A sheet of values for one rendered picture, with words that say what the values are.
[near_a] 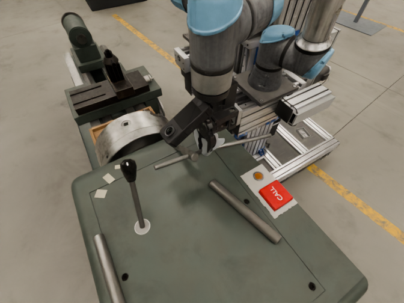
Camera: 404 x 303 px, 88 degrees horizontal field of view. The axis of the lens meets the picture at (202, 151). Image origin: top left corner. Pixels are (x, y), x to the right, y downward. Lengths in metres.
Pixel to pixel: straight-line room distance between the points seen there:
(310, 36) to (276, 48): 0.13
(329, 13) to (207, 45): 0.52
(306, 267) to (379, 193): 2.01
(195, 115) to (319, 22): 0.52
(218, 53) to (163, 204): 0.36
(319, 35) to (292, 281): 0.69
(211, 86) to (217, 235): 0.32
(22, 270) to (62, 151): 1.09
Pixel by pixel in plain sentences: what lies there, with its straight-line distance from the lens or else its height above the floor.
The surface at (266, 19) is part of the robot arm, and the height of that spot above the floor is 1.60.
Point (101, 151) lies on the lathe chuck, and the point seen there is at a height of 1.18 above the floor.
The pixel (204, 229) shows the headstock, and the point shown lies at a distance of 0.51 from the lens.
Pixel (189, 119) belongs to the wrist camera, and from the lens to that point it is 0.41.
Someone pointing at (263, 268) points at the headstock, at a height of 1.26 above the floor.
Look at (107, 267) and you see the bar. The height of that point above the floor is 1.28.
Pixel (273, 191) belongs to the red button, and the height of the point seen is 1.27.
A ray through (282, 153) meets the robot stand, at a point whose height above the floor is 0.21.
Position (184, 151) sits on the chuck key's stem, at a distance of 0.55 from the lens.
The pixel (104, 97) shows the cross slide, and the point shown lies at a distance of 1.34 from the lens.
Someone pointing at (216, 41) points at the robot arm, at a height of 1.60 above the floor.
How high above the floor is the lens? 1.74
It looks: 54 degrees down
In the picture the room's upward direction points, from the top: straight up
